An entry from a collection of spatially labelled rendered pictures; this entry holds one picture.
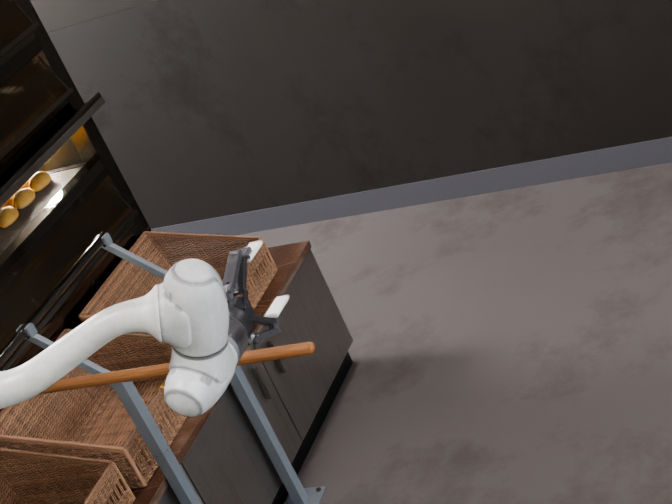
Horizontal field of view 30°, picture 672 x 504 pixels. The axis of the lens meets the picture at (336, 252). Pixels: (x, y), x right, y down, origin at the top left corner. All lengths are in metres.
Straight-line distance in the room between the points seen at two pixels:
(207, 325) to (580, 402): 2.37
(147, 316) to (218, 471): 1.95
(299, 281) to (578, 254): 1.19
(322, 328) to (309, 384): 0.25
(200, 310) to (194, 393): 0.16
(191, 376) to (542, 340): 2.65
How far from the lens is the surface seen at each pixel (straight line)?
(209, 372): 2.25
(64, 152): 4.78
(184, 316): 2.17
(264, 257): 4.64
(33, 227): 4.38
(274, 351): 2.88
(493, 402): 4.51
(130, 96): 6.42
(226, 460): 4.14
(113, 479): 3.77
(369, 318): 5.30
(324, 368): 4.76
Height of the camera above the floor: 2.57
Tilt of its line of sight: 26 degrees down
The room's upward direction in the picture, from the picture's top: 24 degrees counter-clockwise
